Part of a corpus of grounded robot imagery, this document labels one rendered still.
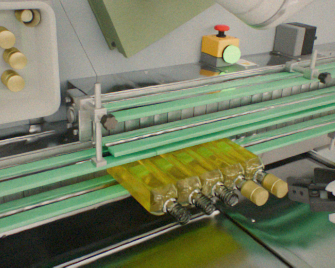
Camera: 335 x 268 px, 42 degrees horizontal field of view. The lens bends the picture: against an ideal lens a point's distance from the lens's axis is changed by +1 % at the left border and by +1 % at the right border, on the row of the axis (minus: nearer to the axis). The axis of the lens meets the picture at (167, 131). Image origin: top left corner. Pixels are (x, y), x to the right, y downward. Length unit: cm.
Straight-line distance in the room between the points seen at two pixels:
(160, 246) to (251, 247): 19
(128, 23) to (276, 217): 58
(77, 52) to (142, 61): 17
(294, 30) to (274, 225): 55
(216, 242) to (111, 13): 52
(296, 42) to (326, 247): 57
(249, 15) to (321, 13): 78
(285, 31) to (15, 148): 82
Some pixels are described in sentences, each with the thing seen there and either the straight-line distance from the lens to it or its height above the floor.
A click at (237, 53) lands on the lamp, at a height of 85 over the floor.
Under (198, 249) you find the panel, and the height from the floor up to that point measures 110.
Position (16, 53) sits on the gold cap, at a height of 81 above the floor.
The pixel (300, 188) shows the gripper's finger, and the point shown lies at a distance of 60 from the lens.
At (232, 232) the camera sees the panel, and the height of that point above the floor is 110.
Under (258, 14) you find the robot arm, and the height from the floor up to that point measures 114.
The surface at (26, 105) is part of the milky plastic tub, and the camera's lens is 95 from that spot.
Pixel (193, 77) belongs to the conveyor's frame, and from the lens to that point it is 105.
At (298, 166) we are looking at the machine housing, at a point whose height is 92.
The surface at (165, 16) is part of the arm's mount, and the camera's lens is 100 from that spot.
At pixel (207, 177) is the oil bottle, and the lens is 88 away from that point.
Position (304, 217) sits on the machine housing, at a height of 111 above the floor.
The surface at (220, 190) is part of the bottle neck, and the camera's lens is 87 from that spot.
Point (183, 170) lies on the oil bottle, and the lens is 89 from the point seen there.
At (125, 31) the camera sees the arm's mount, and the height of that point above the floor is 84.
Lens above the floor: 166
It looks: 48 degrees down
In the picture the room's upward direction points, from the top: 124 degrees clockwise
